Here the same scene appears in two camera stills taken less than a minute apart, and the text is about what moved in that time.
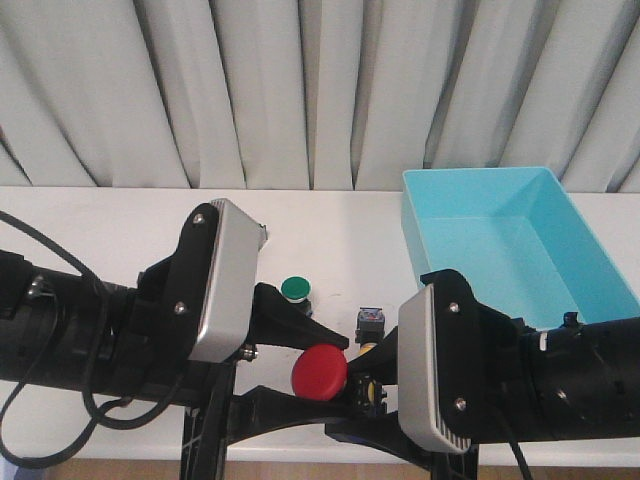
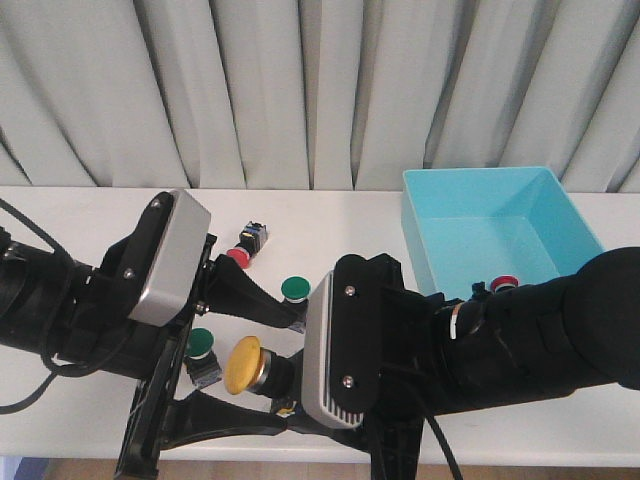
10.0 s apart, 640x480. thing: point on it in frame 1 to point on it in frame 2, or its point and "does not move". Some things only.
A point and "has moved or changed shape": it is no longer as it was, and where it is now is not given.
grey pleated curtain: (317, 93) does not move
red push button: (320, 372) has moved or changed shape
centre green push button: (295, 289) does not move
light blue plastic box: (519, 241) does not move
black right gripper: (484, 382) to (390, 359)
